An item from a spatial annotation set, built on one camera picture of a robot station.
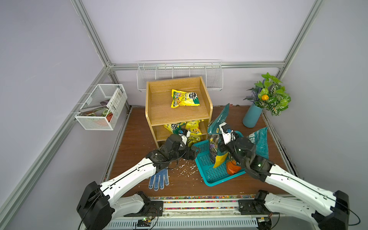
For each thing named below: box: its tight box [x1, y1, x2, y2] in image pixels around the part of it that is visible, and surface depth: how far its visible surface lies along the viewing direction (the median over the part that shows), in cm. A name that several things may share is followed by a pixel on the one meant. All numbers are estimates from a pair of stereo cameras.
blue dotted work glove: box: [148, 167, 170, 192], surface depth 84 cm
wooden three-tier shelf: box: [145, 76, 213, 149], surface depth 78 cm
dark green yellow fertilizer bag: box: [207, 103, 230, 169], surface depth 75 cm
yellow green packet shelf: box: [162, 121, 186, 135], surface depth 84 cm
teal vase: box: [242, 102, 264, 129], surface depth 102 cm
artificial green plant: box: [242, 71, 292, 116], surface depth 81 cm
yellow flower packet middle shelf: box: [185, 119, 205, 136], surface depth 84 cm
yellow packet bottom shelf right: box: [187, 135, 201, 148], surface depth 98 cm
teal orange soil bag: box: [248, 126, 270, 160], surface depth 73 cm
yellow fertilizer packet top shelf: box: [170, 89, 201, 109], surface depth 77 cm
